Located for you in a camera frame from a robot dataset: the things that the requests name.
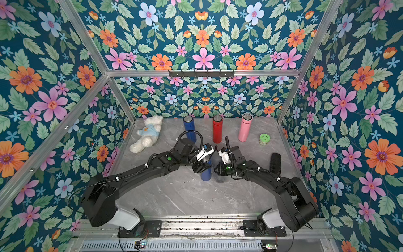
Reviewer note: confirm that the grey microfibre cloth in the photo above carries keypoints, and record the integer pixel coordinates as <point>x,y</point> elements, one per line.
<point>216,162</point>

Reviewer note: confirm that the black hook rail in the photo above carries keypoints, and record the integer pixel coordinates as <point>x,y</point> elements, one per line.
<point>201,73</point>

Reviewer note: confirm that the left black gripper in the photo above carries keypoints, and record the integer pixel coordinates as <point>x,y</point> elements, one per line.
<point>200,168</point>

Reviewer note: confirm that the white teddy bear toy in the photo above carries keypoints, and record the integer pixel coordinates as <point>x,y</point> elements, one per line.
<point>148,135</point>

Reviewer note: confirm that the pink thermos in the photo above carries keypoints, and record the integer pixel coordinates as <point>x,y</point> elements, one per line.
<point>245,125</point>

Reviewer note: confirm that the black oval case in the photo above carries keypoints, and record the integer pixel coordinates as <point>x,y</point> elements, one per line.
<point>275,164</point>

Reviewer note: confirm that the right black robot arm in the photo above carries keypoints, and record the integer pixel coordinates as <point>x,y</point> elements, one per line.
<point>295,205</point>

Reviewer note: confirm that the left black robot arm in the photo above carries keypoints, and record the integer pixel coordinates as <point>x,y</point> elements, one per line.
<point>100,196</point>

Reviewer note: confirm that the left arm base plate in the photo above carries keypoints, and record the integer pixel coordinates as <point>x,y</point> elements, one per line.
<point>145,229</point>

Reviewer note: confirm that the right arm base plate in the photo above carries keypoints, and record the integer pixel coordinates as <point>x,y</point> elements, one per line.
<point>255,228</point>

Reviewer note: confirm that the green round lid container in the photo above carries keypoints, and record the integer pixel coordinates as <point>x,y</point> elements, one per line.
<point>264,139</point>

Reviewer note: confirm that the red thermos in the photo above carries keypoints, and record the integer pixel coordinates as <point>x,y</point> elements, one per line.
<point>217,129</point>

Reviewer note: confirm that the blue thermos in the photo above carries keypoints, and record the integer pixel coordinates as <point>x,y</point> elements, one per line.
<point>206,175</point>
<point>190,128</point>

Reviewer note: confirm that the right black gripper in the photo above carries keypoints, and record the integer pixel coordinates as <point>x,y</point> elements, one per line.
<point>219,169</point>

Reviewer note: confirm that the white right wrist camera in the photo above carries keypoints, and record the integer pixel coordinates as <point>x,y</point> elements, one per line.
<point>225,157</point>

